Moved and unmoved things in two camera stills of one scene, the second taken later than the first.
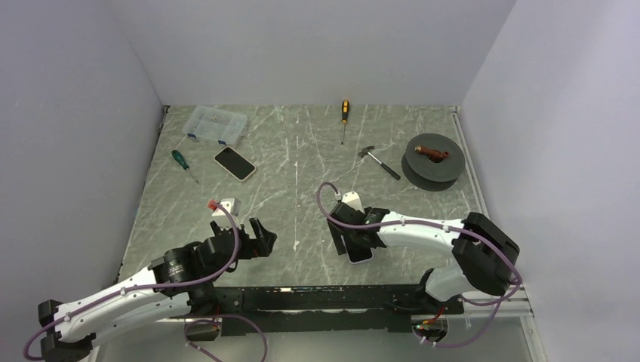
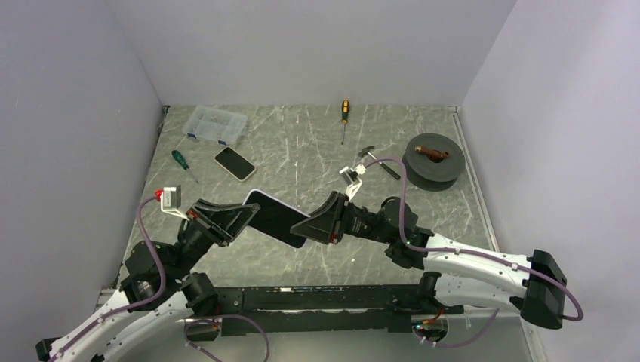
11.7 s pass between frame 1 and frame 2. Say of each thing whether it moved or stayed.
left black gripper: moved
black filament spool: stayed
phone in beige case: stayed
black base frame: stayed
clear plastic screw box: stayed
